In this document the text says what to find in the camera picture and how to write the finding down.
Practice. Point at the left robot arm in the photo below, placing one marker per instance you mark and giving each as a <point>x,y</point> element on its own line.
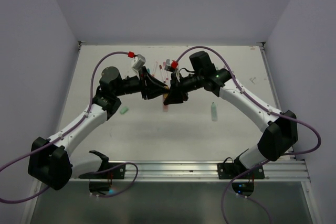
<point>103,105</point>

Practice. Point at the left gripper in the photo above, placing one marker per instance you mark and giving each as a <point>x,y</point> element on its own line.
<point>154,87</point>

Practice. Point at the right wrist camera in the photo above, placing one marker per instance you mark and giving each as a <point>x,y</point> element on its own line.
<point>172,68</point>

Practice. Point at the aluminium rail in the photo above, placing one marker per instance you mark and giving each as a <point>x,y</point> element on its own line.
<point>170,170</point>

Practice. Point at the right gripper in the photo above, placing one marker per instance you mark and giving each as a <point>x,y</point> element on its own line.
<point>177,93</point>

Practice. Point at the pink cap marker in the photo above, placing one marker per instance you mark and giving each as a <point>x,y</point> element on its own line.
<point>165,72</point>

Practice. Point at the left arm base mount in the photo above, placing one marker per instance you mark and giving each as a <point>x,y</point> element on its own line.
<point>110,176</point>

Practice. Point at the orange cap marker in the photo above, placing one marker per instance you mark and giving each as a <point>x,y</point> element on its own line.
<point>155,68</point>

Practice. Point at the green highlighter cap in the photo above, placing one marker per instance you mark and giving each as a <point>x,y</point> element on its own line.
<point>124,110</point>

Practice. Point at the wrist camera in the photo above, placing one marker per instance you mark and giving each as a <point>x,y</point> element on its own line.
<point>138,62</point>
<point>172,68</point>

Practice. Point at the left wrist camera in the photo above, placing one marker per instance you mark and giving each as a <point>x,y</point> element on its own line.
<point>138,62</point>

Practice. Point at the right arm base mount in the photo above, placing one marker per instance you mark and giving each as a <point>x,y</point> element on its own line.
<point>230,168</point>

